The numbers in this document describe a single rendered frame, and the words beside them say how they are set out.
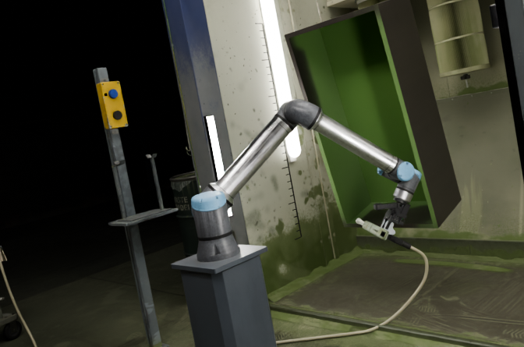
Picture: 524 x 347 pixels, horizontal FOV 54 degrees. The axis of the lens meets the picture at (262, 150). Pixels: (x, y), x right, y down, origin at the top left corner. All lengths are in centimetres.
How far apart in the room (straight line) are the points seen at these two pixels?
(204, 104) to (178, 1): 63
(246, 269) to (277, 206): 131
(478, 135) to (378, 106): 103
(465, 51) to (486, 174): 84
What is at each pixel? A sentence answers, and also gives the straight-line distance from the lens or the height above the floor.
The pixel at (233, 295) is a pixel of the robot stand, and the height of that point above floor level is 50.
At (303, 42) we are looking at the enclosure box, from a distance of 305.
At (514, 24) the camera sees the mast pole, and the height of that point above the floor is 132.
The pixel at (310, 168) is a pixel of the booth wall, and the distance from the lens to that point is 372.
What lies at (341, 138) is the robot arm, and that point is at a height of 104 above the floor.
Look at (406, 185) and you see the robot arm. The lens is 262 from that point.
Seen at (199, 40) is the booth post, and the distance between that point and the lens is 318.
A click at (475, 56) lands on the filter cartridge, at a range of 375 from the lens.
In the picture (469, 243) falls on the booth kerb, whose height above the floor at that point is 14.
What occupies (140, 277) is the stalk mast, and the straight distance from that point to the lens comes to 306.
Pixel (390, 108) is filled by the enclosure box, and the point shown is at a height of 112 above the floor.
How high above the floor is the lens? 117
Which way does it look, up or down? 3 degrees down
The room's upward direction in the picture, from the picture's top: 11 degrees counter-clockwise
